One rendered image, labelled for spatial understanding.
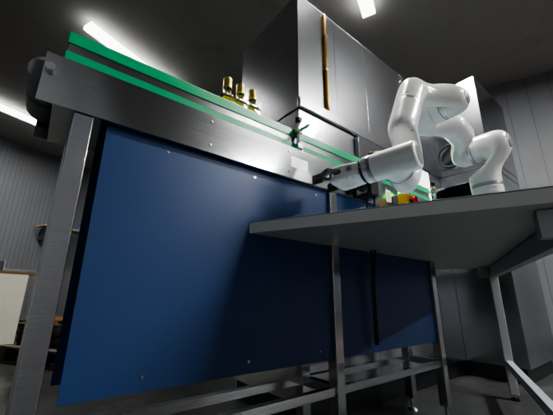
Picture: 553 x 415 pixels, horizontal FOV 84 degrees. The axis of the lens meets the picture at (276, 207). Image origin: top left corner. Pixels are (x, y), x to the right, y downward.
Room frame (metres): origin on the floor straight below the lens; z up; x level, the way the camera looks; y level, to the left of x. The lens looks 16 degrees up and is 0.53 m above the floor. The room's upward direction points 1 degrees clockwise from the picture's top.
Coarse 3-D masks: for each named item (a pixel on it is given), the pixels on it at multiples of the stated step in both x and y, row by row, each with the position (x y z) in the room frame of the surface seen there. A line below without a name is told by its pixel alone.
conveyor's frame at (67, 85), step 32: (32, 64) 0.56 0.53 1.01; (64, 64) 0.58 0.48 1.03; (32, 96) 0.62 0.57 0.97; (64, 96) 0.58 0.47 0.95; (96, 96) 0.62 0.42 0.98; (128, 96) 0.66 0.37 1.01; (160, 96) 0.71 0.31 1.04; (64, 128) 0.68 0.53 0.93; (96, 128) 0.68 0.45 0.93; (128, 128) 0.68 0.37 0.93; (160, 128) 0.71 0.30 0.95; (192, 128) 0.77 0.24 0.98; (224, 128) 0.83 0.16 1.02; (64, 160) 0.60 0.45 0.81; (224, 160) 0.85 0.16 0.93; (256, 160) 0.90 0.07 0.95; (288, 160) 0.99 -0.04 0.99; (320, 160) 1.09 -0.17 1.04; (352, 192) 1.20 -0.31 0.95; (384, 192) 1.35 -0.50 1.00
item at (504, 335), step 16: (544, 224) 0.62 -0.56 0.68; (528, 240) 0.94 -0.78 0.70; (544, 240) 0.80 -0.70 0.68; (512, 256) 1.21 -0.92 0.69; (528, 256) 0.98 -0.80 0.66; (544, 256) 0.91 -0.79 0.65; (480, 272) 1.91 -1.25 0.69; (496, 272) 1.64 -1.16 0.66; (496, 288) 1.88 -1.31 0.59; (496, 304) 1.88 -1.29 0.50; (512, 368) 1.71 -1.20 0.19; (512, 384) 1.88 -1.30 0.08; (528, 384) 1.40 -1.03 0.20; (544, 400) 1.19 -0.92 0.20
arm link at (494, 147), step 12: (492, 132) 1.17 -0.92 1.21; (504, 132) 1.16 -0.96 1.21; (480, 144) 1.20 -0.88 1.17; (492, 144) 1.17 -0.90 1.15; (504, 144) 1.15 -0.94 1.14; (480, 156) 1.23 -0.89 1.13; (492, 156) 1.18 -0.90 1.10; (504, 156) 1.18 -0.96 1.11; (492, 168) 1.20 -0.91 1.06; (480, 180) 1.23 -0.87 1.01; (492, 180) 1.21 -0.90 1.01
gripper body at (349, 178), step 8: (360, 160) 0.86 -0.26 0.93; (336, 168) 0.89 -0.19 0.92; (344, 168) 0.87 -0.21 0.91; (352, 168) 0.85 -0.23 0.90; (336, 176) 0.89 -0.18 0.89; (344, 176) 0.87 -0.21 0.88; (352, 176) 0.86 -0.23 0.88; (360, 176) 0.86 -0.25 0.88; (336, 184) 0.92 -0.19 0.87; (344, 184) 0.92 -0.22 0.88; (352, 184) 0.92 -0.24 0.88; (360, 184) 0.92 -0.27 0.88
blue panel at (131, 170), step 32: (96, 160) 0.80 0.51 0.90; (128, 160) 0.69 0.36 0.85; (160, 160) 0.74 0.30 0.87; (192, 160) 0.79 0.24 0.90; (96, 192) 0.66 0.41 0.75; (128, 192) 0.70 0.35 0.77; (160, 192) 0.75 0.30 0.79; (192, 192) 0.80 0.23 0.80; (224, 192) 0.86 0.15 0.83; (256, 192) 0.93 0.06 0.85; (288, 192) 1.01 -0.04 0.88; (320, 192) 1.11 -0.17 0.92
